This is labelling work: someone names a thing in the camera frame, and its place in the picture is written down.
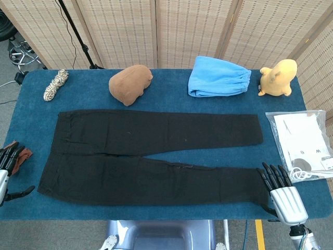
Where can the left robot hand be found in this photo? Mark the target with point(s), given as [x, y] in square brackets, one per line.
[5, 161]

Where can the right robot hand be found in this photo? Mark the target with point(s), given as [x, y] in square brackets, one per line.
[286, 203]

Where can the black trousers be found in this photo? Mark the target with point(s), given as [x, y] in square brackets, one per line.
[104, 130]

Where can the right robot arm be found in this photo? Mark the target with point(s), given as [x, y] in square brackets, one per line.
[301, 239]

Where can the rust brown crumpled cloth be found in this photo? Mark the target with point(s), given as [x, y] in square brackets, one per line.
[24, 156]

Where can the dark blue table mat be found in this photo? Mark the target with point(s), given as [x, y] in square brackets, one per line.
[31, 125]

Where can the white table leg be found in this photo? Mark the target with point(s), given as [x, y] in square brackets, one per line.
[225, 234]

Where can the clear bag with white garment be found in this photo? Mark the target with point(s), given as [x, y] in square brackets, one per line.
[299, 135]

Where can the black power adapter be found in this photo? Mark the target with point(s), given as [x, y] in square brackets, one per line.
[19, 78]

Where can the black stool with chrome base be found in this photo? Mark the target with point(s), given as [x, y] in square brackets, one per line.
[23, 52]

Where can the yellow plush toy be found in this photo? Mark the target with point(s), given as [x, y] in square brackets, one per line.
[278, 78]

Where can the light blue folded garment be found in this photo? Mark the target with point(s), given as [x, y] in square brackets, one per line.
[216, 78]

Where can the black tripod stand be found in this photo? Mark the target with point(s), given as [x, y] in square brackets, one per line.
[78, 34]

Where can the brown plush toy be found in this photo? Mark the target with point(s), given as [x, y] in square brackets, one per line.
[130, 83]

